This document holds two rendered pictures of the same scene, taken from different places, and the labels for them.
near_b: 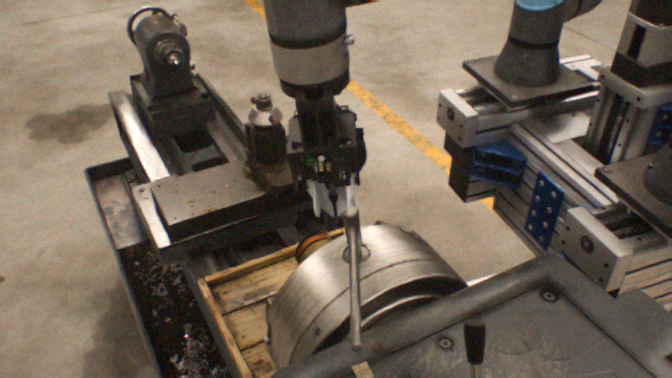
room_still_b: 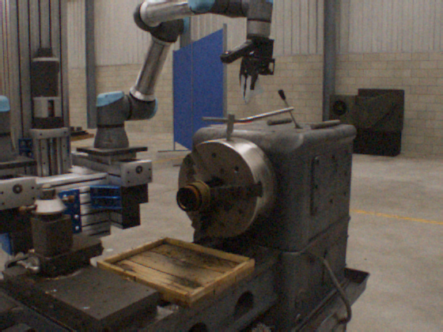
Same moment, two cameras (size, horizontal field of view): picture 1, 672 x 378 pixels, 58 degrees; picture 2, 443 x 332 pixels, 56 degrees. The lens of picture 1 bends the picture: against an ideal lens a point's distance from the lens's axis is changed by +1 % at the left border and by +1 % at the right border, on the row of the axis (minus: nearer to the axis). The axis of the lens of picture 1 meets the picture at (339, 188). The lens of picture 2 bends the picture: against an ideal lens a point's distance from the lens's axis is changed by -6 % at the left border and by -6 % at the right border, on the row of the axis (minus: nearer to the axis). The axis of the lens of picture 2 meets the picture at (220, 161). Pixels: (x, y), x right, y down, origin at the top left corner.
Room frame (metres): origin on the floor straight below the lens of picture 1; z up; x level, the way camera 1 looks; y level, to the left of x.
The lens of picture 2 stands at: (1.24, 1.21, 1.39)
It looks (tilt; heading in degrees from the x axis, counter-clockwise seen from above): 9 degrees down; 244
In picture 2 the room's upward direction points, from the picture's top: straight up
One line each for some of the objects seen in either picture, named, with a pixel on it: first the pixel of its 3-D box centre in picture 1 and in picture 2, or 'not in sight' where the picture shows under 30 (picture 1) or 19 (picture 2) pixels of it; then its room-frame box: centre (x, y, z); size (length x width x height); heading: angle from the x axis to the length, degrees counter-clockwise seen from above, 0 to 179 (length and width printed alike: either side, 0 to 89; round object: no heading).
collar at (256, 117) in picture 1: (265, 112); (48, 204); (1.19, 0.17, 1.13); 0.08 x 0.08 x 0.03
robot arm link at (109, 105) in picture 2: not in sight; (111, 107); (0.87, -0.63, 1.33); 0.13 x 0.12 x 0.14; 16
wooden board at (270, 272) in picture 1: (304, 302); (175, 266); (0.84, 0.07, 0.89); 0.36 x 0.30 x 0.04; 118
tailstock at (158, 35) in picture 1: (165, 66); not in sight; (1.69, 0.53, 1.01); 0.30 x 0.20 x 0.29; 28
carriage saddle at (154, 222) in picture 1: (236, 193); (58, 315); (1.20, 0.26, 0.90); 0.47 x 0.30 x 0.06; 118
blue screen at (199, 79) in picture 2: not in sight; (193, 103); (-1.85, -6.42, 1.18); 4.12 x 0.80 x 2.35; 81
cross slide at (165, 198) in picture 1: (246, 184); (69, 285); (1.17, 0.23, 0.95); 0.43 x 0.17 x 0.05; 118
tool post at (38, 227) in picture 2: (266, 138); (53, 230); (1.19, 0.17, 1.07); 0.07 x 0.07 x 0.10; 28
